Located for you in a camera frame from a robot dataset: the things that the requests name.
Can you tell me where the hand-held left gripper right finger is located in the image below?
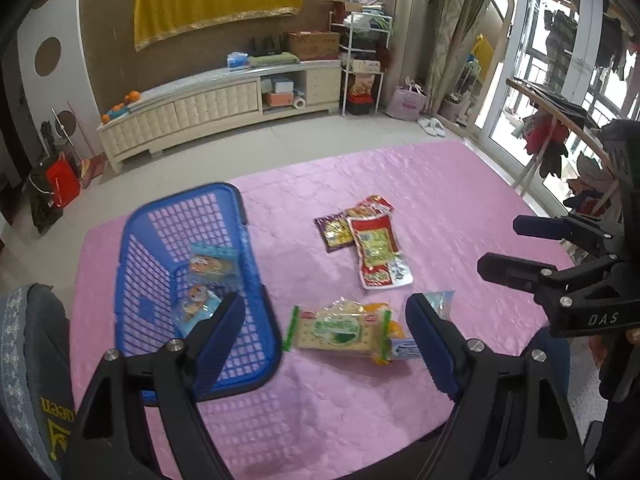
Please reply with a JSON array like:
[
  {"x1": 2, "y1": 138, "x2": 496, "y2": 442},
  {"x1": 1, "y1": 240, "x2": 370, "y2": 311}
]
[{"x1": 404, "y1": 292, "x2": 591, "y2": 480}]

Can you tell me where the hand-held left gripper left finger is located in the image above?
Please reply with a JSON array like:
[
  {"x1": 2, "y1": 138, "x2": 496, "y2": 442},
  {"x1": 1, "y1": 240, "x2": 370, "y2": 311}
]
[{"x1": 62, "y1": 291, "x2": 247, "y2": 480}]

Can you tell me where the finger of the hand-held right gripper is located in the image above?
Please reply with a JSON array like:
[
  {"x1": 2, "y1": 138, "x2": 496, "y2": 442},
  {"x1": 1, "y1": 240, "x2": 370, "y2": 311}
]
[
  {"x1": 476, "y1": 252, "x2": 626, "y2": 312},
  {"x1": 512, "y1": 212, "x2": 626, "y2": 259}
]

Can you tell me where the yellow snack packet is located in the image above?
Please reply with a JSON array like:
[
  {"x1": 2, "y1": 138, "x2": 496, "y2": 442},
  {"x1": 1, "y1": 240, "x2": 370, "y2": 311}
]
[{"x1": 362, "y1": 302, "x2": 406, "y2": 366}]

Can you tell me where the blue wafer packet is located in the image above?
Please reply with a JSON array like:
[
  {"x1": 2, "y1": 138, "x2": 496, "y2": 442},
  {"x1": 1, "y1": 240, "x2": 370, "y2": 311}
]
[{"x1": 390, "y1": 289, "x2": 457, "y2": 362}]

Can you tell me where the green cracker packet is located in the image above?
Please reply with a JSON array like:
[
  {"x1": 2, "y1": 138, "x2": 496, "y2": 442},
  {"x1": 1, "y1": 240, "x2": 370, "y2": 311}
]
[{"x1": 281, "y1": 299, "x2": 392, "y2": 361}]

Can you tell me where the red white snack packet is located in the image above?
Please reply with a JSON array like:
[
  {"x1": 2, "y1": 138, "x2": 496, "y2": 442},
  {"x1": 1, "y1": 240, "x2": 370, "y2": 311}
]
[{"x1": 346, "y1": 212, "x2": 415, "y2": 291}]

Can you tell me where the dark purple snack packet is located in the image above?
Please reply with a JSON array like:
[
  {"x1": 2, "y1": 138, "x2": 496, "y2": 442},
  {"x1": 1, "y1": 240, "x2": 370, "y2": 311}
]
[{"x1": 314, "y1": 211, "x2": 357, "y2": 253}]

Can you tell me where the red orange snack packet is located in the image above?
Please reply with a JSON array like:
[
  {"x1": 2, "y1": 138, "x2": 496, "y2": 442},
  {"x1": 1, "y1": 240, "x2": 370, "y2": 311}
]
[{"x1": 346, "y1": 194, "x2": 394, "y2": 218}]

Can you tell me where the blue plastic basket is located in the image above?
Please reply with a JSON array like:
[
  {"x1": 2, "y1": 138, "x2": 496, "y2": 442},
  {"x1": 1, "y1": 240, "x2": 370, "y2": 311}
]
[{"x1": 114, "y1": 182, "x2": 283, "y2": 407}]

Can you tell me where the light blue cartoon snack packet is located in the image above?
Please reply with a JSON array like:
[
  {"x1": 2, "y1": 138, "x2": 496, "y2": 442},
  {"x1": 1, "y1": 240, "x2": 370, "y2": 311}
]
[
  {"x1": 172, "y1": 282, "x2": 223, "y2": 338},
  {"x1": 189, "y1": 242, "x2": 240, "y2": 288}
]

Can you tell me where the red hanging garment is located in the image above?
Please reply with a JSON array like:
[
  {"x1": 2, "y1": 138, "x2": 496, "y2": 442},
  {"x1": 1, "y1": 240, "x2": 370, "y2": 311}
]
[{"x1": 522, "y1": 114, "x2": 571, "y2": 178}]

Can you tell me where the pink quilted tablecloth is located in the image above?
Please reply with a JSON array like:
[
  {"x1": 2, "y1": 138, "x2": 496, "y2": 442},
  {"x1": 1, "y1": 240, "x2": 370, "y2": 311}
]
[{"x1": 67, "y1": 140, "x2": 576, "y2": 480}]

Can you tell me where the wooden clothes rack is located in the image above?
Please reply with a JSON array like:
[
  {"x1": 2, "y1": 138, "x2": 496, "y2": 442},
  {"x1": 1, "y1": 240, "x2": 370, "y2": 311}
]
[{"x1": 505, "y1": 77, "x2": 621, "y2": 191}]

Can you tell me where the grey bin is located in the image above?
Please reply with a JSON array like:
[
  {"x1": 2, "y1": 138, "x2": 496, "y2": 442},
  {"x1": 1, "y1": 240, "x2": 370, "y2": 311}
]
[{"x1": 440, "y1": 95, "x2": 468, "y2": 122}]

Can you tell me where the glass balcony door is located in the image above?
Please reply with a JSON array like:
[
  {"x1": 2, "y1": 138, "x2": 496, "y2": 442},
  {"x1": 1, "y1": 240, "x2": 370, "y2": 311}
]
[{"x1": 475, "y1": 0, "x2": 640, "y2": 201}]

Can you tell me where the pink tote bag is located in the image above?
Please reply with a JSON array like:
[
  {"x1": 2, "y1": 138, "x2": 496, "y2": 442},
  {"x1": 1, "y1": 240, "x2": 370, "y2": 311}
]
[{"x1": 392, "y1": 77, "x2": 428, "y2": 122}]

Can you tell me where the yellow towel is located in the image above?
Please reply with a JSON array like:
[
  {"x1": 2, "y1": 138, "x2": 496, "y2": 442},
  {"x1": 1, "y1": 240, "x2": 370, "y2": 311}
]
[{"x1": 472, "y1": 34, "x2": 496, "y2": 81}]

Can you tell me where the row of hanging laundry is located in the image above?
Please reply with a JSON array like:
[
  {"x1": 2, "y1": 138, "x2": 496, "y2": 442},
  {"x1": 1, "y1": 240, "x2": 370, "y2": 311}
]
[{"x1": 542, "y1": 5, "x2": 640, "y2": 92}]

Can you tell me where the arched standing mirror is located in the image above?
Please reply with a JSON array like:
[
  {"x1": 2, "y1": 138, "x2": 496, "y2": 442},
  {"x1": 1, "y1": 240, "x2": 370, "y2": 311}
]
[{"x1": 450, "y1": 0, "x2": 516, "y2": 128}]

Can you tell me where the patterned curtain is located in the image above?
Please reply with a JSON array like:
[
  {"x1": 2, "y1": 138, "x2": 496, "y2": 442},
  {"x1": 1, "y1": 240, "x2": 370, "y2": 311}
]
[{"x1": 425, "y1": 0, "x2": 482, "y2": 111}]

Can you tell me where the broom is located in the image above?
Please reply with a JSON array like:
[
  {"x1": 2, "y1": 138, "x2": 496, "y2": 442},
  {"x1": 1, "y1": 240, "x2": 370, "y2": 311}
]
[{"x1": 67, "y1": 102, "x2": 108, "y2": 186}]

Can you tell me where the black bag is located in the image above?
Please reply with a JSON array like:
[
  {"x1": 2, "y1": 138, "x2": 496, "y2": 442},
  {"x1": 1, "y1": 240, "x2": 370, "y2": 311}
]
[{"x1": 27, "y1": 160, "x2": 66, "y2": 233}]

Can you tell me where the red printed bag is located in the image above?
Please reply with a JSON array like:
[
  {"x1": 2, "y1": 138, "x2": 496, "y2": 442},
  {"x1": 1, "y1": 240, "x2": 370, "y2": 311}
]
[{"x1": 347, "y1": 74, "x2": 378, "y2": 103}]

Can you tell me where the white TV cabinet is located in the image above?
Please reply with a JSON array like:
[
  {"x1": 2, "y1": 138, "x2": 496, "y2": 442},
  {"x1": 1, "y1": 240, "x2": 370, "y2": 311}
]
[{"x1": 97, "y1": 59, "x2": 343, "y2": 175}]

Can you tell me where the white tower air conditioner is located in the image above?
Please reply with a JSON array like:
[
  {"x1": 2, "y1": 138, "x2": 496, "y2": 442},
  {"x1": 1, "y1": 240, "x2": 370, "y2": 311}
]
[{"x1": 392, "y1": 0, "x2": 437, "y2": 96}]

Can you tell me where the white metal shelf rack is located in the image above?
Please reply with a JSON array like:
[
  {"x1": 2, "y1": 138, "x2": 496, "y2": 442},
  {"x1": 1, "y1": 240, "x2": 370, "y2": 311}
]
[{"x1": 330, "y1": 10, "x2": 393, "y2": 116}]

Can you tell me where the green folded cloth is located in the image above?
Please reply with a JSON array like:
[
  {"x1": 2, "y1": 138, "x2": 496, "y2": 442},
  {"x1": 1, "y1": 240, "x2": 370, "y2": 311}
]
[{"x1": 248, "y1": 51, "x2": 301, "y2": 68}]

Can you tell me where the cardboard box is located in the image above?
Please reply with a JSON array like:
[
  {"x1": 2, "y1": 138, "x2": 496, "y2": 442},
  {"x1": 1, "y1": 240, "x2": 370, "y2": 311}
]
[{"x1": 286, "y1": 31, "x2": 342, "y2": 61}]

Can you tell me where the brown round wall disc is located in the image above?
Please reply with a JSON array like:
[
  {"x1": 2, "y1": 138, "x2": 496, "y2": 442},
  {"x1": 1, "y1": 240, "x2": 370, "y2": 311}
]
[
  {"x1": 35, "y1": 37, "x2": 62, "y2": 77},
  {"x1": 52, "y1": 109, "x2": 79, "y2": 141}
]

